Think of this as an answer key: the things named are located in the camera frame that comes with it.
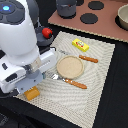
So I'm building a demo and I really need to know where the grey toy pot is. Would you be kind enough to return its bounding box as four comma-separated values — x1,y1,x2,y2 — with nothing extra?
56,0,77,17
35,27,54,46

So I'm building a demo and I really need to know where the round beige plate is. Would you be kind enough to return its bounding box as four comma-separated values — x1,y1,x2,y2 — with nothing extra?
56,55,84,79

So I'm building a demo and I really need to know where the orange toy bread loaf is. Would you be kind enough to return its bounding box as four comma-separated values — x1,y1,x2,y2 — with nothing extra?
25,86,40,101

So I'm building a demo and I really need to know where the beige bowl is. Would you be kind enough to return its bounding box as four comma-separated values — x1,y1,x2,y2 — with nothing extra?
118,4,128,30

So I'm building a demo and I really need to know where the knife with orange handle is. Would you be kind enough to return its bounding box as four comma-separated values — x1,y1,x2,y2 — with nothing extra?
58,50,98,63

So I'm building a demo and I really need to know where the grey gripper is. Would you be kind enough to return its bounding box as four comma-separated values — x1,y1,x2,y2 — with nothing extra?
16,71,45,94

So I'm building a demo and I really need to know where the fork with orange handle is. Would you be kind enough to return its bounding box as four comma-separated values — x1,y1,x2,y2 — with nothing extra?
50,74,87,89

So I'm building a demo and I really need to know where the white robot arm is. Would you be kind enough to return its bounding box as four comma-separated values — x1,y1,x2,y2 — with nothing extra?
0,0,56,94

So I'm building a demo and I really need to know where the yellow toy box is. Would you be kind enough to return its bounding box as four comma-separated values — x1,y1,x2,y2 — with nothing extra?
72,38,89,52

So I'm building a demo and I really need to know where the white woven placemat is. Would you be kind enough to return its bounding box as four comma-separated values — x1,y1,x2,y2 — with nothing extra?
13,31,116,128

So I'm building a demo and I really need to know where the red toy tomato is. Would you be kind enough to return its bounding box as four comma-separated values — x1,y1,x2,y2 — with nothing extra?
42,28,53,39

